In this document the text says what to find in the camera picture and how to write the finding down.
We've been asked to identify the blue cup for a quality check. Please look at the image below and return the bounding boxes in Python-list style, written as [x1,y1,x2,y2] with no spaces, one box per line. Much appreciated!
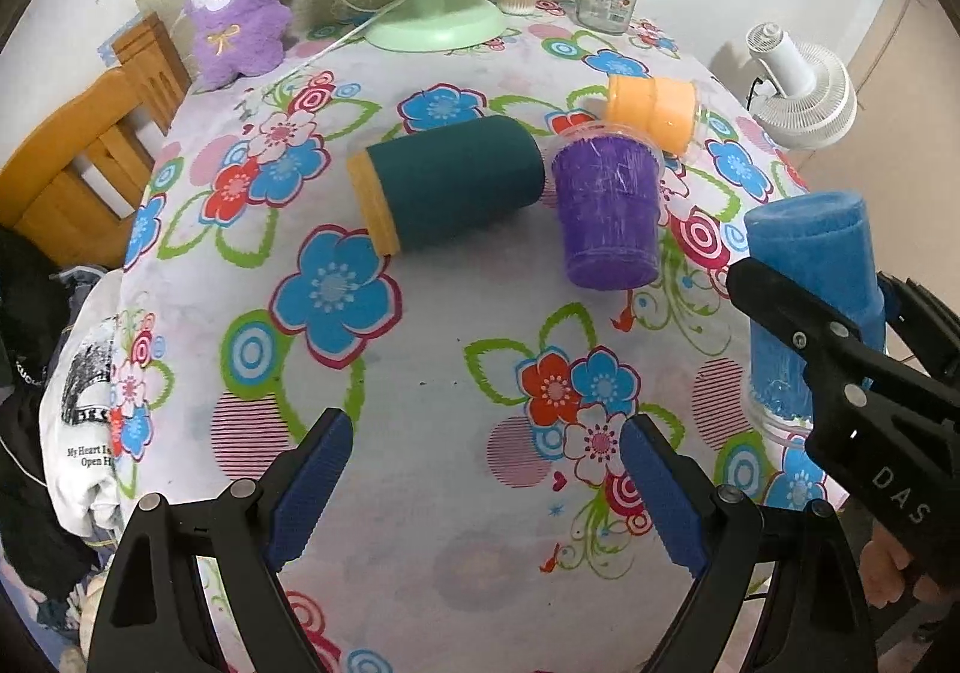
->
[739,191,891,450]

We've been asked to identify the white fan cable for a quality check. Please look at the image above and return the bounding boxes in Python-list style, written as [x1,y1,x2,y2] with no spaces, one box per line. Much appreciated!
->
[281,0,417,82]

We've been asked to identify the white printed shirt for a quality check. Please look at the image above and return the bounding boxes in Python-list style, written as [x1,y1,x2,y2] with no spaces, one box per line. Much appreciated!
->
[41,272,151,540]

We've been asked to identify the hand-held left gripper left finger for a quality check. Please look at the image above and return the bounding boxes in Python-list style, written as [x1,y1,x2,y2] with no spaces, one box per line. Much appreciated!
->
[86,409,355,673]

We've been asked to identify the white desk fan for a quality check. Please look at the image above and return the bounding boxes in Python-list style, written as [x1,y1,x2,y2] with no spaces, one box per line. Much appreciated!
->
[744,22,858,151]

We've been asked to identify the purple plush toy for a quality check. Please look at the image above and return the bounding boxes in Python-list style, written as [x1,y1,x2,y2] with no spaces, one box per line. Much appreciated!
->
[182,0,295,93]

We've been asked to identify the black fan cable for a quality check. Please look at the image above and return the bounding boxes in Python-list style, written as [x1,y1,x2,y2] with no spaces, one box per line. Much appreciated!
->
[742,73,775,113]

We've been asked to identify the teal cup with tan rim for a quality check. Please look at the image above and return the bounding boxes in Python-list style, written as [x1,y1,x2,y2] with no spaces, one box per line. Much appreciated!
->
[346,115,547,256]

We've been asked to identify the purple cup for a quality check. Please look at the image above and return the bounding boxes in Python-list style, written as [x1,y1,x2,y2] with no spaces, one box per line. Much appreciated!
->
[550,123,665,292]

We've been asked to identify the dark clothes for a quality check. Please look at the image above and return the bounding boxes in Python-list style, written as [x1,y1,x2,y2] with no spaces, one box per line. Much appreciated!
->
[0,223,98,603]

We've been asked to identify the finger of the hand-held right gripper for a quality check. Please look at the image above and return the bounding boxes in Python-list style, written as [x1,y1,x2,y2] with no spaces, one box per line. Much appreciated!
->
[726,256,895,435]
[877,272,960,405]

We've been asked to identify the orange cup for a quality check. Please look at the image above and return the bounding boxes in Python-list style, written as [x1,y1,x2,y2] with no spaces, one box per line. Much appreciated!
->
[604,73,710,157]

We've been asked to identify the wooden chair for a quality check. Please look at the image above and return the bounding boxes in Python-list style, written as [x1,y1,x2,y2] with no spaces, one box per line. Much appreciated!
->
[0,11,192,269]

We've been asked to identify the person's right hand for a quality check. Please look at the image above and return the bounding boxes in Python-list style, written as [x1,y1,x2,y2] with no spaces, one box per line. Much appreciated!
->
[859,529,951,608]

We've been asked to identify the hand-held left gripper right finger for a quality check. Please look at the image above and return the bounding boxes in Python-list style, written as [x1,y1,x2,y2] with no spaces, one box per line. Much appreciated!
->
[619,413,878,673]

